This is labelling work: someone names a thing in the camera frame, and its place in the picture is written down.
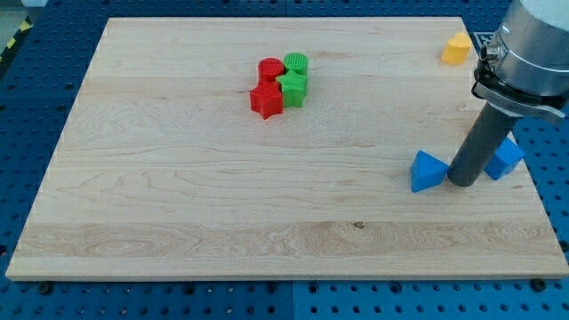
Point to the red cylinder block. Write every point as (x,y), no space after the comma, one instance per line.
(269,69)

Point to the green star block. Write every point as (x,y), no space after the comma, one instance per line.
(294,88)

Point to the red star block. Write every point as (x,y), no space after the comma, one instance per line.
(267,99)

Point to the yellow pentagon block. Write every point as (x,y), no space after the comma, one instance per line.
(457,49)

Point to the light wooden board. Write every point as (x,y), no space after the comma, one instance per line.
(164,173)

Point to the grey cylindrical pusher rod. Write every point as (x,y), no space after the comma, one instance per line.
(490,129)

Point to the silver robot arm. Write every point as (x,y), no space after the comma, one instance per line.
(522,72)

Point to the blue triangle block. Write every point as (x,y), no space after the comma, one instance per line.
(427,171)

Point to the green cylinder block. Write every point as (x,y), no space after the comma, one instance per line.
(297,62)

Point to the blue cube block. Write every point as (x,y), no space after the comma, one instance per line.
(505,159)

